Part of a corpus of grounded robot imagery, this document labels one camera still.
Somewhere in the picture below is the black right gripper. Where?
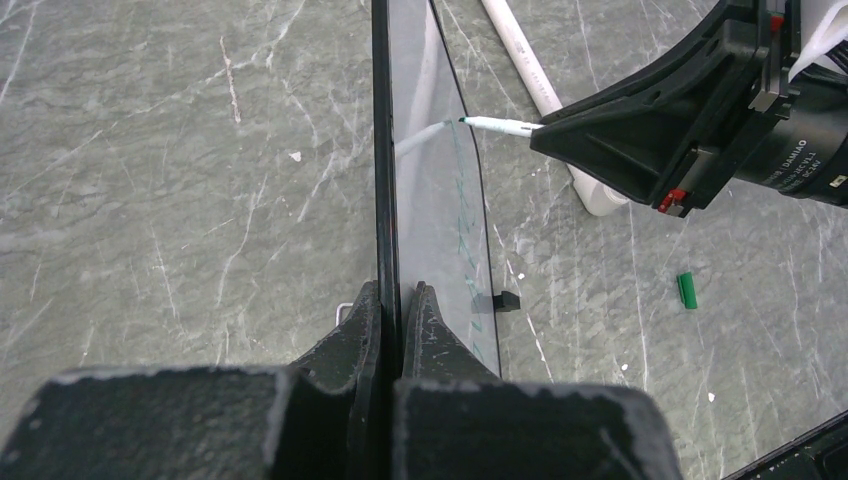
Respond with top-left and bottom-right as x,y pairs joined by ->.
531,0 -> 802,218

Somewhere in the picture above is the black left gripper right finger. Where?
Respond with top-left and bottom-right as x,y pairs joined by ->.
396,282 -> 498,479

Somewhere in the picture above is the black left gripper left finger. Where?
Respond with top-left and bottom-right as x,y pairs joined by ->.
292,281 -> 388,479

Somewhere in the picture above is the white green whiteboard marker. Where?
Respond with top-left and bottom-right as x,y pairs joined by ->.
459,116 -> 542,138

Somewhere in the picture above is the green marker cap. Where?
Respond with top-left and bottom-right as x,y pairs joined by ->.
676,271 -> 698,310

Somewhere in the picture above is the black framed whiteboard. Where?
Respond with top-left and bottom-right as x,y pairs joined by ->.
370,0 -> 521,380

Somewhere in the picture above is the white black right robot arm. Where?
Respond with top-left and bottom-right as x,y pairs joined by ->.
531,1 -> 847,217

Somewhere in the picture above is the white pvc pipe frame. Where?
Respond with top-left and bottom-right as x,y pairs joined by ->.
481,0 -> 629,217

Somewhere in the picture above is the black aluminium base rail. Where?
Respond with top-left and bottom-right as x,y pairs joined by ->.
727,412 -> 847,480

